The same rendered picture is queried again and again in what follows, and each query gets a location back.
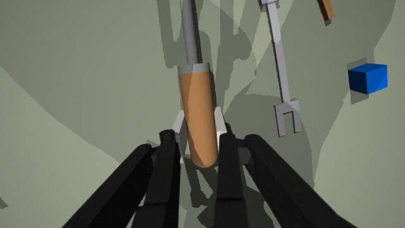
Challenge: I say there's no blue cube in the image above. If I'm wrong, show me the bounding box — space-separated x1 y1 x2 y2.
348 63 387 94

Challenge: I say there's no grey combination wrench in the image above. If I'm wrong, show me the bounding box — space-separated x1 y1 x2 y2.
258 0 301 137

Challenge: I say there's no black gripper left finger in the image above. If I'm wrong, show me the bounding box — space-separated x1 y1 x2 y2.
62 110 188 228

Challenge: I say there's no orange-brown long thin bar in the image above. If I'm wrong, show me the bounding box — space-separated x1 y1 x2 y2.
318 0 335 21

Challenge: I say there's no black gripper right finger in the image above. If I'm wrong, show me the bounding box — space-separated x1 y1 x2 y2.
213 106 357 228

